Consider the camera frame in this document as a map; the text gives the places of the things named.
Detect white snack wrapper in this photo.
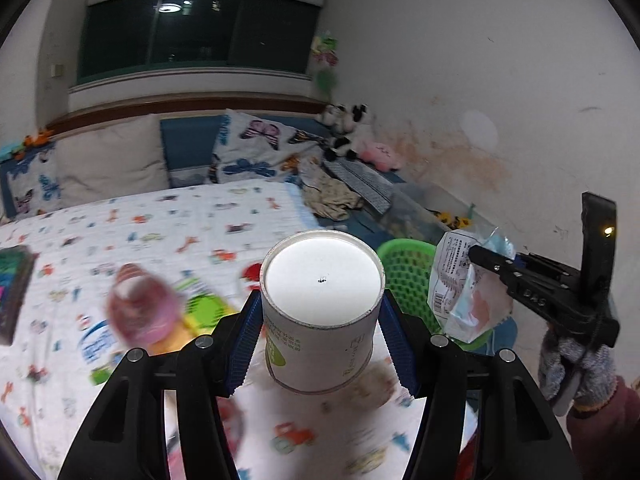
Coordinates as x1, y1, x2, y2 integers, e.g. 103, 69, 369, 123
427, 228, 515, 344

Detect green yellow snack packet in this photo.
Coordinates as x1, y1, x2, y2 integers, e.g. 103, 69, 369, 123
149, 275, 236, 356

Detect clear jar with pink band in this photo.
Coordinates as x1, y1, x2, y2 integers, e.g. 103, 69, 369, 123
106, 263, 181, 348

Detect red round snack packet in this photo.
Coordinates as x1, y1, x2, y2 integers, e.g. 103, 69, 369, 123
240, 262, 262, 292

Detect white paper cup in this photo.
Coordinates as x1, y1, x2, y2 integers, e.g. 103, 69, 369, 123
259, 230, 385, 394

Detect maroon right sleeve forearm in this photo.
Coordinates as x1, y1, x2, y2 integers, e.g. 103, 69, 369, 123
566, 376, 639, 480

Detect grey knit gloved right hand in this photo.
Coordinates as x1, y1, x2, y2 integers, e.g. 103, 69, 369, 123
538, 327, 617, 412

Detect yellow toy truck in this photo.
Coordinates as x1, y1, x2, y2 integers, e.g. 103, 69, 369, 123
433, 210, 472, 230

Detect green plastic mesh basket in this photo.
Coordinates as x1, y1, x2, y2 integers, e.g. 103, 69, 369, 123
378, 238, 496, 356

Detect clear plastic storage box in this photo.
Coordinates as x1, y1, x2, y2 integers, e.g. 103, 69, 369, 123
380, 183, 496, 245

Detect white cartoon print blanket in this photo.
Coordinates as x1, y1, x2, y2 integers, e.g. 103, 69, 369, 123
1, 180, 424, 479

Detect grey patterned folded cloth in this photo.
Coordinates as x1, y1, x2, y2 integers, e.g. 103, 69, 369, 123
323, 158, 394, 216

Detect pink plush toy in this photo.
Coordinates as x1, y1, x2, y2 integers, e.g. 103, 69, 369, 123
359, 141, 402, 172

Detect crumpled beige clothes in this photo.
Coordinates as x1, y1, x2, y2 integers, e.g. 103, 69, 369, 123
297, 157, 363, 221

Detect black white cow plush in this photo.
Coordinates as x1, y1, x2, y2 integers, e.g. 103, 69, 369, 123
314, 104, 373, 162

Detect butterfly print pillow right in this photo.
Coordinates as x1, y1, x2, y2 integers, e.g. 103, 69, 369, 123
208, 110, 330, 184

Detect butterfly print pillow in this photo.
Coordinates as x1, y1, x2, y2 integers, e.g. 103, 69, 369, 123
1, 143, 62, 220
208, 110, 330, 184

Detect dark box of coloured items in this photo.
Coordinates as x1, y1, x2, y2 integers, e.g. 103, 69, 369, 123
0, 245, 37, 346

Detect blue headboard cushion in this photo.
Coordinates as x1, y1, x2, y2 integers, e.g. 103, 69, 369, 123
160, 116, 222, 171

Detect beige pillow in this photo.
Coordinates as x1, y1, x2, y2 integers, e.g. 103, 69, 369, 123
55, 115, 169, 208

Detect butterfly print pillow left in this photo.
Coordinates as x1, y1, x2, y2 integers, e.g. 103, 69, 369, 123
1, 143, 62, 220

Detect orange and teal toys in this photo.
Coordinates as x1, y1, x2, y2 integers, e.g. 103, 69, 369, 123
0, 129, 53, 162

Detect dark window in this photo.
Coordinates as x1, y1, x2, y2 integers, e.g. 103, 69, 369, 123
78, 0, 320, 84

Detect colourful hanging wall toy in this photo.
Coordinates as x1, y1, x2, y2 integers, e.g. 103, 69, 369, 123
310, 32, 338, 102

